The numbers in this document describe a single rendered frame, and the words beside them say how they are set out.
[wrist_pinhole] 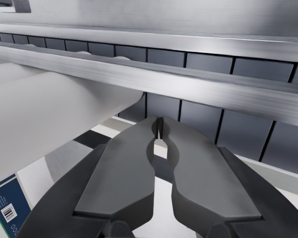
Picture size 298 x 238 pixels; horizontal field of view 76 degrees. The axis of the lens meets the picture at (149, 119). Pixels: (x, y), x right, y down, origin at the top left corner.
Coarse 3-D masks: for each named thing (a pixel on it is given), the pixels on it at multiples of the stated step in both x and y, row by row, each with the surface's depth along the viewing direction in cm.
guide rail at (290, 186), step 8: (112, 120) 21; (120, 120) 21; (96, 128) 21; (104, 128) 20; (112, 128) 19; (120, 128) 19; (112, 136) 20; (160, 144) 17; (160, 152) 17; (256, 168) 15; (264, 168) 15; (264, 176) 14; (272, 176) 14; (280, 176) 14; (288, 176) 14; (272, 184) 13; (280, 184) 13; (288, 184) 13; (296, 184) 13; (280, 192) 13; (288, 192) 13; (296, 192) 13; (296, 200) 13
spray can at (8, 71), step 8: (0, 64) 15; (8, 64) 15; (16, 64) 15; (0, 72) 14; (8, 72) 14; (16, 72) 14; (24, 72) 15; (32, 72) 15; (40, 72) 16; (0, 80) 13; (8, 80) 14
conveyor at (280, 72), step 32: (160, 64) 18; (192, 64) 16; (224, 64) 15; (256, 64) 14; (288, 64) 13; (160, 96) 19; (224, 128) 17; (256, 128) 15; (288, 128) 14; (256, 160) 17; (288, 160) 15
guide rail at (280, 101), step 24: (0, 48) 15; (24, 48) 14; (72, 72) 12; (96, 72) 11; (120, 72) 10; (144, 72) 9; (168, 72) 9; (192, 72) 9; (216, 72) 9; (168, 96) 9; (192, 96) 8; (216, 96) 8; (240, 96) 7; (264, 96) 7; (288, 96) 7; (288, 120) 7
